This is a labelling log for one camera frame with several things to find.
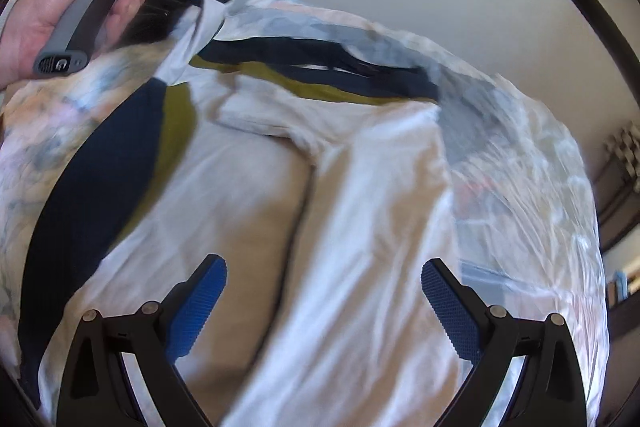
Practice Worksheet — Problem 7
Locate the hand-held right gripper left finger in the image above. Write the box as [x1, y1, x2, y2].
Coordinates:
[59, 253, 228, 427]

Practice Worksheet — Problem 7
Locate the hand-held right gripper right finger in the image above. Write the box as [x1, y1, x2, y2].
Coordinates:
[421, 258, 587, 427]

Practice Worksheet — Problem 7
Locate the cream navy olive jacket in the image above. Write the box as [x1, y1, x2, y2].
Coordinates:
[17, 0, 466, 427]

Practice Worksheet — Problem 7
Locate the person's left forearm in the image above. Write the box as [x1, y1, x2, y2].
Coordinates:
[0, 0, 25, 32]

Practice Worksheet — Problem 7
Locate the person's left hand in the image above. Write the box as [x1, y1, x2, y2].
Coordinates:
[0, 0, 151, 90]

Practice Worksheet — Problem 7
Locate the dark wooden rack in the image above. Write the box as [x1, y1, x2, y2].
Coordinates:
[595, 122, 640, 258]

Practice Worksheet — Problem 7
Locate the black white checkered cloth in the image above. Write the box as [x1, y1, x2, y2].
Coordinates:
[605, 122, 640, 172]

